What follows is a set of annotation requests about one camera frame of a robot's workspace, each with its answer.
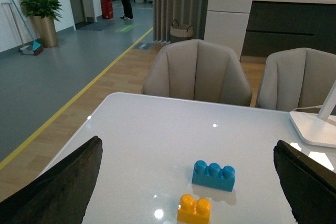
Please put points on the red bin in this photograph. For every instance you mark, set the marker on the red bin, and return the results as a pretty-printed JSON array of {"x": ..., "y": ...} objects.
[{"x": 107, "y": 9}]

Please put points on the grey curtain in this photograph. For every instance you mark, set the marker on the grey curtain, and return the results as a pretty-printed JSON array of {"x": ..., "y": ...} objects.
[{"x": 186, "y": 12}]

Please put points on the beige chair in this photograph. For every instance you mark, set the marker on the beige chair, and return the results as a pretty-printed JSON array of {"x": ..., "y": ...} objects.
[
  {"x": 295, "y": 79},
  {"x": 198, "y": 70}
]

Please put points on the green potted plant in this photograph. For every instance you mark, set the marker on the green potted plant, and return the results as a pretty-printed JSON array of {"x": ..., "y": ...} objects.
[{"x": 44, "y": 13}]

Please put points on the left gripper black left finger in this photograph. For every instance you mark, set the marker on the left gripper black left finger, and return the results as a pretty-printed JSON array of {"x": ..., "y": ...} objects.
[{"x": 62, "y": 193}]

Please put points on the teal broom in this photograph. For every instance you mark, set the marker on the teal broom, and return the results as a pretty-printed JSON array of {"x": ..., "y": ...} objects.
[{"x": 37, "y": 47}]

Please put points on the white desk lamp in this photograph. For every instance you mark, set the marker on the white desk lamp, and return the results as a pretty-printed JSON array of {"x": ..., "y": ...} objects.
[{"x": 317, "y": 129}]

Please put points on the yellow two-stud block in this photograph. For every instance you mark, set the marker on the yellow two-stud block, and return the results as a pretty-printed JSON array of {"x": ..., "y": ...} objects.
[{"x": 194, "y": 211}]

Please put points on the white pillar cabinet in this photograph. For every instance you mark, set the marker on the white pillar cabinet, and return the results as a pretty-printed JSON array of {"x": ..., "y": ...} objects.
[{"x": 226, "y": 23}]

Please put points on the beige chair left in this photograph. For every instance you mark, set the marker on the beige chair left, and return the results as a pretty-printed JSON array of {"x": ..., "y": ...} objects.
[{"x": 198, "y": 70}]

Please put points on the grey dustpan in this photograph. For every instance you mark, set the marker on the grey dustpan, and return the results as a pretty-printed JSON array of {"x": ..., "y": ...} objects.
[{"x": 24, "y": 49}]

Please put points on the dark grey cabinet counter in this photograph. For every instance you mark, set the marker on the dark grey cabinet counter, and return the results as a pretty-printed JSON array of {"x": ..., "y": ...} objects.
[{"x": 278, "y": 25}]

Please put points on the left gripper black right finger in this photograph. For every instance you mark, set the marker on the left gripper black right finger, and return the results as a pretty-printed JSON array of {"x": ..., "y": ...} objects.
[{"x": 308, "y": 186}]

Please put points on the beige chair right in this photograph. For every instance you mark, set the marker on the beige chair right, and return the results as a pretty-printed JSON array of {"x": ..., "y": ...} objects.
[{"x": 295, "y": 79}]

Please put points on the blue three-stud block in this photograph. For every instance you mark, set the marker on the blue three-stud block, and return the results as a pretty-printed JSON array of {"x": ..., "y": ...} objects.
[{"x": 213, "y": 176}]

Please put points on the woven basket with handles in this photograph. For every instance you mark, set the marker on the woven basket with handles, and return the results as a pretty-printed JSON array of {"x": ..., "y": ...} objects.
[{"x": 180, "y": 32}]

